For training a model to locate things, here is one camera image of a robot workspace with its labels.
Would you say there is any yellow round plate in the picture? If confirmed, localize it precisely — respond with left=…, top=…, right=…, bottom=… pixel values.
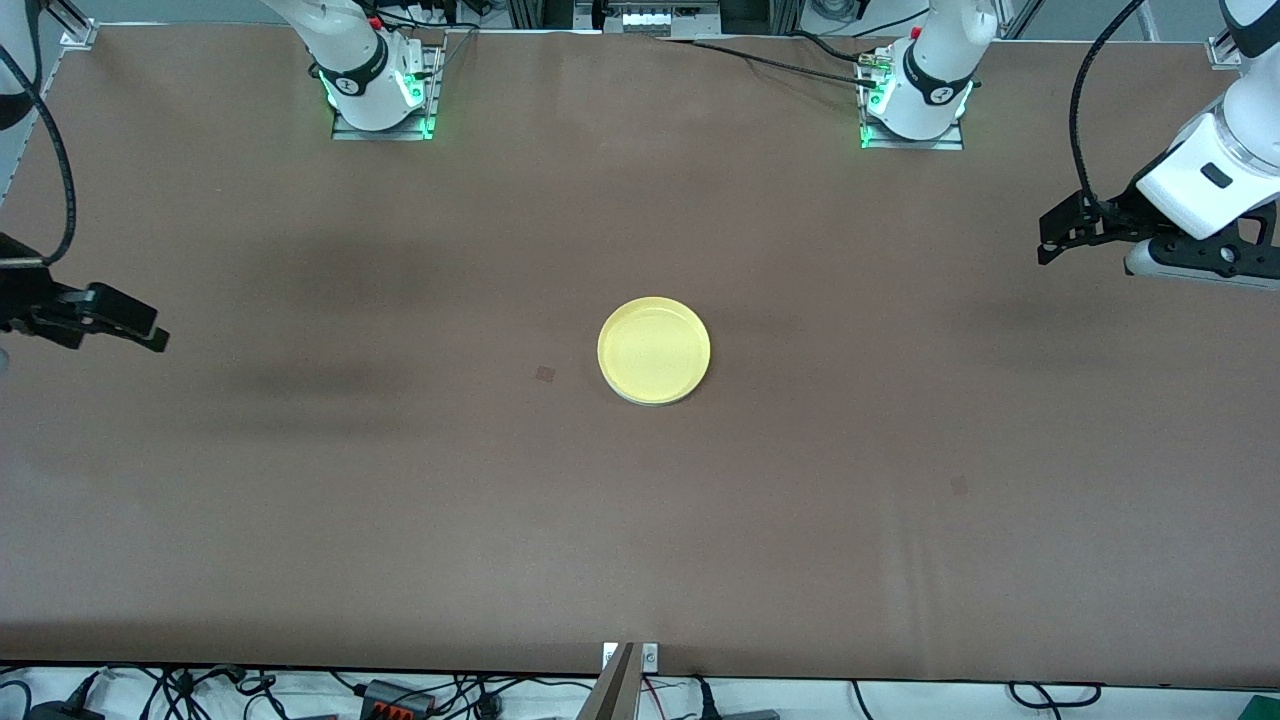
left=597, top=296, right=712, bottom=405

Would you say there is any pale green round plate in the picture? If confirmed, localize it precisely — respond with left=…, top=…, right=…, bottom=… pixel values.
left=603, top=378, right=709, bottom=408

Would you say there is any black red power strip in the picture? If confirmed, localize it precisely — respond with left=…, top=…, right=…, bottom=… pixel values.
left=362, top=679, right=437, bottom=719

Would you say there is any grey white control box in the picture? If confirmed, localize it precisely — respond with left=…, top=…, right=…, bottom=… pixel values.
left=575, top=0, right=723, bottom=39

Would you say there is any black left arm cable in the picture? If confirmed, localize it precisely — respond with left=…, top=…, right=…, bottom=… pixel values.
left=1068, top=0, right=1146, bottom=221

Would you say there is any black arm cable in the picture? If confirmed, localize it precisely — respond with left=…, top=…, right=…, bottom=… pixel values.
left=1068, top=0, right=1146, bottom=221
left=0, top=0, right=77, bottom=267

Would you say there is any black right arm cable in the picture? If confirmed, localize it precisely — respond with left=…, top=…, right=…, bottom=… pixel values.
left=0, top=0, right=77, bottom=267

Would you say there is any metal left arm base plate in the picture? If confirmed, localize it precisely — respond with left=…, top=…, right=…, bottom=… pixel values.
left=860, top=50, right=966, bottom=152

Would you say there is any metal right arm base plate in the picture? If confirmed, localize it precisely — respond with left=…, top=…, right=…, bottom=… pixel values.
left=332, top=45, right=444, bottom=142

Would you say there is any long black table cable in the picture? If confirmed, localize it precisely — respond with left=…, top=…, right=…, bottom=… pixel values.
left=660, top=36, right=886, bottom=91

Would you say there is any aluminium profile post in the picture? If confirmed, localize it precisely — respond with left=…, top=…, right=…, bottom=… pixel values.
left=578, top=643, right=641, bottom=720

